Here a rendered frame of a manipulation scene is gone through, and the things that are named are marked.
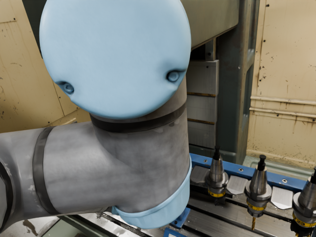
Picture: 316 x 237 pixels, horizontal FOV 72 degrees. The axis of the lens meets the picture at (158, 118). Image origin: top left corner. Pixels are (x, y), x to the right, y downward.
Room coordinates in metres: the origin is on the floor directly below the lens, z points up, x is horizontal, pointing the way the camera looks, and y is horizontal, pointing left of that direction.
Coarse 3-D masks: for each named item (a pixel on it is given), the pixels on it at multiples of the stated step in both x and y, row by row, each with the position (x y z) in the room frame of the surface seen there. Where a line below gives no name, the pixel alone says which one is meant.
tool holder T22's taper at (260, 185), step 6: (258, 174) 0.40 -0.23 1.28; (264, 174) 0.40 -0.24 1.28; (252, 180) 0.41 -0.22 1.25; (258, 180) 0.40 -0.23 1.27; (264, 180) 0.40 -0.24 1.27; (252, 186) 0.41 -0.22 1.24; (258, 186) 0.40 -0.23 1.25; (264, 186) 0.39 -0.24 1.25; (258, 192) 0.39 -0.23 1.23; (264, 192) 0.39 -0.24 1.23
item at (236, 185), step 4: (232, 176) 0.47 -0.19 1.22; (236, 176) 0.47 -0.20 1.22; (240, 176) 0.47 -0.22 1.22; (232, 180) 0.46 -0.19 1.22; (236, 180) 0.46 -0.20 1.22; (240, 180) 0.46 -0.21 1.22; (244, 180) 0.45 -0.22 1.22; (248, 180) 0.45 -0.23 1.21; (228, 184) 0.45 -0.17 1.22; (232, 184) 0.44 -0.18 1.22; (236, 184) 0.44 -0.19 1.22; (240, 184) 0.44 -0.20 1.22; (244, 184) 0.44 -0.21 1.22; (228, 188) 0.43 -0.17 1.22; (232, 188) 0.43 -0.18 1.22; (236, 188) 0.43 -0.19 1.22; (240, 188) 0.43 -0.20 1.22; (244, 188) 0.43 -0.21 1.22; (232, 192) 0.42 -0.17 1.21; (236, 192) 0.42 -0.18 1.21; (240, 192) 0.41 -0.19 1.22; (244, 192) 0.41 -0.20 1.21
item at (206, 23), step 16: (32, 0) 0.67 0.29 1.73; (192, 0) 0.58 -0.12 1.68; (208, 0) 0.67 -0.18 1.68; (224, 0) 0.81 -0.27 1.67; (32, 16) 0.69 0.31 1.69; (192, 16) 0.57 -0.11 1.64; (208, 16) 0.67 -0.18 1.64; (224, 16) 0.81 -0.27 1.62; (192, 32) 0.57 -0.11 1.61; (208, 32) 0.67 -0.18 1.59; (224, 32) 0.83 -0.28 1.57; (192, 48) 0.58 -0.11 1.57
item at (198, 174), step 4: (196, 168) 0.53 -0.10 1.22; (200, 168) 0.53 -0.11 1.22; (204, 168) 0.52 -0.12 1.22; (208, 168) 0.52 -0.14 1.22; (192, 172) 0.51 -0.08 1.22; (196, 172) 0.51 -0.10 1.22; (200, 172) 0.51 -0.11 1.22; (204, 172) 0.51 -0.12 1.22; (192, 176) 0.49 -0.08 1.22; (196, 176) 0.49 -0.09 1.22; (200, 176) 0.49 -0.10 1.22; (204, 176) 0.49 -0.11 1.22; (192, 180) 0.48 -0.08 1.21; (196, 180) 0.48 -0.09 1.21; (200, 180) 0.48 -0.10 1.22; (204, 180) 0.47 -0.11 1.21
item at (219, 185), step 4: (208, 172) 0.49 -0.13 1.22; (224, 172) 0.49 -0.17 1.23; (208, 176) 0.48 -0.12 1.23; (228, 176) 0.47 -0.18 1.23; (208, 180) 0.46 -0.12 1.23; (224, 180) 0.45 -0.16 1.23; (228, 180) 0.46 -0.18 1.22; (208, 184) 0.46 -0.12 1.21; (212, 184) 0.46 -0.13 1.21; (216, 184) 0.44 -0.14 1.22; (220, 184) 0.44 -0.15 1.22; (224, 184) 0.44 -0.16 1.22; (216, 188) 0.45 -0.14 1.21; (220, 188) 0.44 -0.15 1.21; (224, 188) 0.44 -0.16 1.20
